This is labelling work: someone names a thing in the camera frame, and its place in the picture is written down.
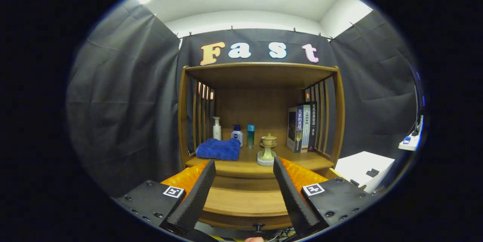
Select white desk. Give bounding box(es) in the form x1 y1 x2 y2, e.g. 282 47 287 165
398 133 422 151

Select brown wooden cabinet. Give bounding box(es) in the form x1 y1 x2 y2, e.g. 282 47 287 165
178 62 346 231

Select white pump bottle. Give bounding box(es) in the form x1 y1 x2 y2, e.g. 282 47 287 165
212 117 222 141

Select pale green soap dish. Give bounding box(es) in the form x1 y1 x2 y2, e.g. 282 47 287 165
257 146 277 166

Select wooden countertop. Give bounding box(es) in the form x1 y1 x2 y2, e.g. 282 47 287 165
185 146 335 179

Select beige lidded teacup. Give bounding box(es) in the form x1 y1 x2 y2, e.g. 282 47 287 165
260 133 278 148

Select book with blue spine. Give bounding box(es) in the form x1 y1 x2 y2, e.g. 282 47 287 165
287 106 305 153

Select white drawer cabinet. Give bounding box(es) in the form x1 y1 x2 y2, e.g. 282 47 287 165
334 151 395 193

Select floor cables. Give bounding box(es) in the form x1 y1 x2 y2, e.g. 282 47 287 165
270 227 298 240

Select blue towel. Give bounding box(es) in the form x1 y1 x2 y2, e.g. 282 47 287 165
195 138 241 161

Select book with pale spine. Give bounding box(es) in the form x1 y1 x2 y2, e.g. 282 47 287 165
301 105 311 153

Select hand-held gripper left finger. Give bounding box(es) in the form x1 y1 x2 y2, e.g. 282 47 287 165
112 159 217 239

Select wooden drawer with black knob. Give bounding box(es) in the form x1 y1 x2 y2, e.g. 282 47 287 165
198 167 344 234

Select white bottle with blue cap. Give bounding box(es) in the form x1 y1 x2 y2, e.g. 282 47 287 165
231 125 244 148

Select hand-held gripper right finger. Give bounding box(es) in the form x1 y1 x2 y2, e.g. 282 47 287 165
272 156 378 239

